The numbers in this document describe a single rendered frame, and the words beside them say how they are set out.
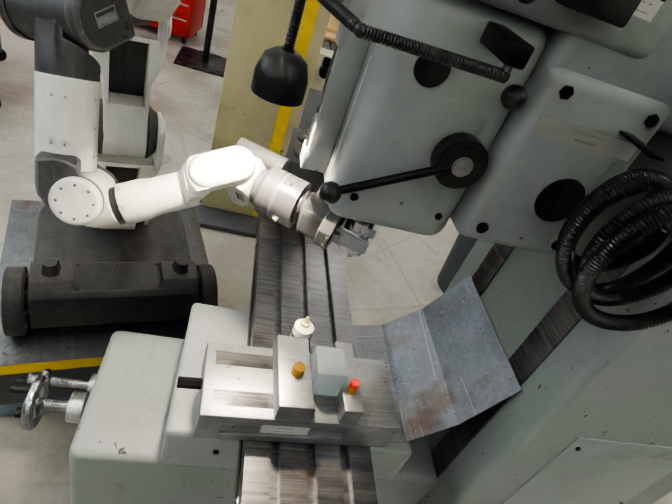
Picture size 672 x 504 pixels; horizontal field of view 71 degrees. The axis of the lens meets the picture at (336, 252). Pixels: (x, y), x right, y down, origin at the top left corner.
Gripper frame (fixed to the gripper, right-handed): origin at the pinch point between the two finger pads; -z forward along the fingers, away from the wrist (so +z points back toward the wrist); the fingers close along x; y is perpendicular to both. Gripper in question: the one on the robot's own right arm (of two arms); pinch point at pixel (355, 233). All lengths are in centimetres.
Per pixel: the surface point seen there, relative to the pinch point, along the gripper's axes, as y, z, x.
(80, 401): 59, 39, -19
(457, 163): -22.9, -9.0, -10.4
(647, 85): -38.1, -25.3, -0.2
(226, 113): 62, 98, 144
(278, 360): 20.9, 2.1, -15.0
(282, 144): 70, 69, 157
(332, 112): -20.4, 9.3, -6.5
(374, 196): -13.6, -1.1, -10.5
